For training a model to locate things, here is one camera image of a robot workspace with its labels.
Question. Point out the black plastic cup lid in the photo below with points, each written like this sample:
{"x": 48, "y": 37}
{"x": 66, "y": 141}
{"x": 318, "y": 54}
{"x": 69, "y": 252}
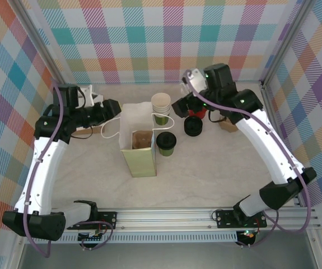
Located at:
{"x": 193, "y": 123}
{"x": 193, "y": 135}
{"x": 193, "y": 131}
{"x": 166, "y": 138}

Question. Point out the landscape print paper gift bag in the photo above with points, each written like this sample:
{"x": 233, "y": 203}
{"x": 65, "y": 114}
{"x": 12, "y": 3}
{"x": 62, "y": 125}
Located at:
{"x": 139, "y": 162}

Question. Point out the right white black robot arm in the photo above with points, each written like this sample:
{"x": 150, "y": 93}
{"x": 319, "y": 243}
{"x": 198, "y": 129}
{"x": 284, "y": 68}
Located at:
{"x": 264, "y": 145}

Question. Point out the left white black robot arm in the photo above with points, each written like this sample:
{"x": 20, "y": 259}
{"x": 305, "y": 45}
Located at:
{"x": 46, "y": 173}

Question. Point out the red enamel mug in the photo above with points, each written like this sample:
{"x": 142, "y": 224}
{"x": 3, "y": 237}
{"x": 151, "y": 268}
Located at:
{"x": 200, "y": 113}

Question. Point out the brown cardboard sheet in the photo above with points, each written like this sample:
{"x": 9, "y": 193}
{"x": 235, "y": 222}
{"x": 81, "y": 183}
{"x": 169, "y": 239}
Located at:
{"x": 83, "y": 131}

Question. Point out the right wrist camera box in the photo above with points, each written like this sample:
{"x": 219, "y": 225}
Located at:
{"x": 195, "y": 81}

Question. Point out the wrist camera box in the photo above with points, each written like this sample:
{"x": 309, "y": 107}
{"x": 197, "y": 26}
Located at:
{"x": 195, "y": 81}
{"x": 89, "y": 95}

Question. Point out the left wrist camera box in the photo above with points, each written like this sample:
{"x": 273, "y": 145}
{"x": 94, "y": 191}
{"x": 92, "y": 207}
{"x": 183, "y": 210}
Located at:
{"x": 89, "y": 95}

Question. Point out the aluminium table side rail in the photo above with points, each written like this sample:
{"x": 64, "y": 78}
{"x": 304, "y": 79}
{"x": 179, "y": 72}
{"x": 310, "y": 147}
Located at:
{"x": 271, "y": 112}

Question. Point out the aluminium frame post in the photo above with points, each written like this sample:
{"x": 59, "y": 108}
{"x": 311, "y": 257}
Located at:
{"x": 44, "y": 42}
{"x": 284, "y": 42}

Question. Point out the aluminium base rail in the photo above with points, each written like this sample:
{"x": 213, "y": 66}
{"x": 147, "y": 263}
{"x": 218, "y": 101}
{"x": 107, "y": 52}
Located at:
{"x": 163, "y": 218}

